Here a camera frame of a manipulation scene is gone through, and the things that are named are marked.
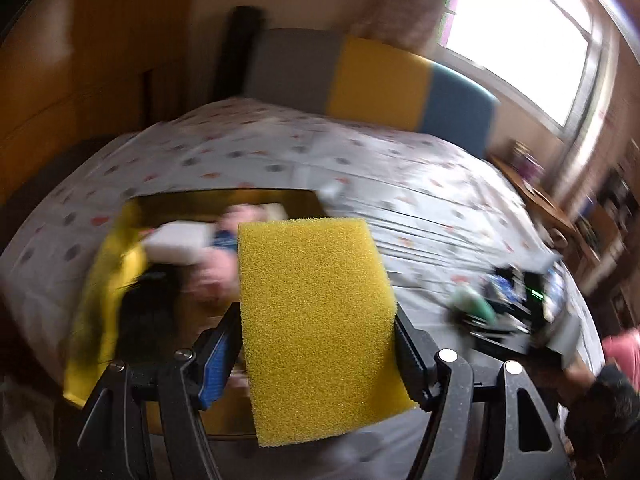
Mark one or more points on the black fluffy item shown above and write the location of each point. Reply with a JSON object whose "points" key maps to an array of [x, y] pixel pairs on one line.
{"points": [[147, 310]]}

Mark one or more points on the person's right hand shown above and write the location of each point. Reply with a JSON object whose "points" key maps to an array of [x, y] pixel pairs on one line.
{"points": [[580, 372]]}

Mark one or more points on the pink fuzzy cloth roll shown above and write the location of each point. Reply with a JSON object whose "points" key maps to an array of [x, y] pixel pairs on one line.
{"points": [[217, 270]]}

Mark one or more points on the colourful packets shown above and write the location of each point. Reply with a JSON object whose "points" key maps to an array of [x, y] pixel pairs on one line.
{"points": [[525, 162]]}

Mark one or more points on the wooden wardrobe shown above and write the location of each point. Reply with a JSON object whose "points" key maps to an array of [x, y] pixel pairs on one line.
{"points": [[75, 70]]}

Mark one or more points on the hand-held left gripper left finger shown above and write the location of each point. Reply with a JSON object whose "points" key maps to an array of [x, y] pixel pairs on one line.
{"points": [[217, 365]]}

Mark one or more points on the window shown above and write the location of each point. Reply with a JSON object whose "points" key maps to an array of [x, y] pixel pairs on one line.
{"points": [[520, 30]]}

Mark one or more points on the cluttered shelf unit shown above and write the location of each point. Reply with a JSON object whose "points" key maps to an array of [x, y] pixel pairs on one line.
{"points": [[607, 215]]}

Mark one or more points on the green soft item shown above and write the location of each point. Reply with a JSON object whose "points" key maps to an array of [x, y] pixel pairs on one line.
{"points": [[475, 305]]}

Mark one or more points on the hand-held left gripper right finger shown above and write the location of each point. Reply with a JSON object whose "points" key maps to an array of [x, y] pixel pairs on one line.
{"points": [[407, 360]]}

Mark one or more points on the pale patterned curtain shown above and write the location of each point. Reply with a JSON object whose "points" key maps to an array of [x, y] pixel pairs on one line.
{"points": [[410, 0], [600, 125]]}

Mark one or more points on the black upright panel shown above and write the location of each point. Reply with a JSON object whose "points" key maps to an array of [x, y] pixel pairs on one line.
{"points": [[240, 50]]}

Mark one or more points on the white soft item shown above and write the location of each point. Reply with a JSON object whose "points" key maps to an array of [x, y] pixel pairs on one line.
{"points": [[177, 242]]}

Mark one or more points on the wooden desk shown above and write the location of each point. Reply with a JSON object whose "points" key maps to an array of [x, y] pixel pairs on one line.
{"points": [[540, 200]]}

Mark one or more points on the gold cardboard box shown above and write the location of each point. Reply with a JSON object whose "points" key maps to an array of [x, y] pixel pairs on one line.
{"points": [[100, 310]]}

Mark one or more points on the grey yellow blue headboard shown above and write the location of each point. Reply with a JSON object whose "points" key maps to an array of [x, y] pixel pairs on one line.
{"points": [[380, 85]]}

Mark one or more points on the yellow sponge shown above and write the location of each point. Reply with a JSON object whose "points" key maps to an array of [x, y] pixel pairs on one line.
{"points": [[315, 320]]}

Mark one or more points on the cream soft toy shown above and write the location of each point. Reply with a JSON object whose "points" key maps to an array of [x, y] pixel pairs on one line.
{"points": [[275, 211]]}

